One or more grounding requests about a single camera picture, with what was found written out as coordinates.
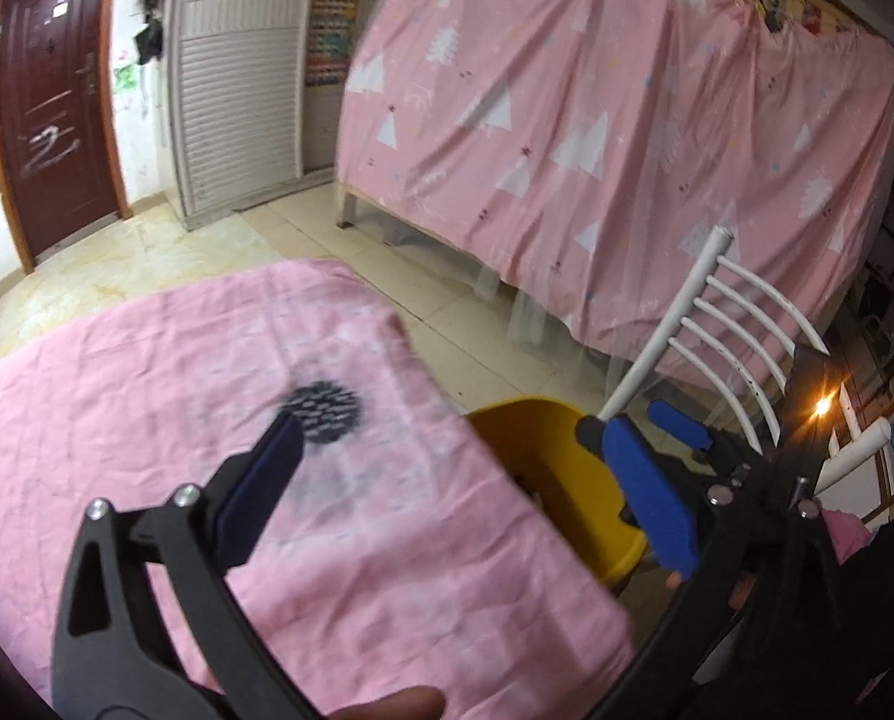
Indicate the dark red door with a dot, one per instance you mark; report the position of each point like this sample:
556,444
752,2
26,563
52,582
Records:
60,172

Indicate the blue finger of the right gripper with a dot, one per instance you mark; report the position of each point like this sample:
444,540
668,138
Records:
681,427

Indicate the pink bed sheet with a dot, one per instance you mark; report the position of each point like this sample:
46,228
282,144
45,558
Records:
401,554

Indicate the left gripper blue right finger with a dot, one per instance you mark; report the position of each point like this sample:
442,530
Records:
658,498

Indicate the white louvered wardrobe door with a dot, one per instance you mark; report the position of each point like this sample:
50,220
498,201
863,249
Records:
235,86

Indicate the person's left hand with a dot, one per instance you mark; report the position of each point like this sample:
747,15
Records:
418,703

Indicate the colourful wall poster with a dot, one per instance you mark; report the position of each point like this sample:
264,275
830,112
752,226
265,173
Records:
330,41

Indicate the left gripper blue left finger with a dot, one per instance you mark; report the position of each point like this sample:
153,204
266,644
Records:
245,491

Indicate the yellow plastic trash bin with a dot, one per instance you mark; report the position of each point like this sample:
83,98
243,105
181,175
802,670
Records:
534,439

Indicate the pink tree-pattern curtain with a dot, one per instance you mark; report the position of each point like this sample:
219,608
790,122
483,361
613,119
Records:
583,150

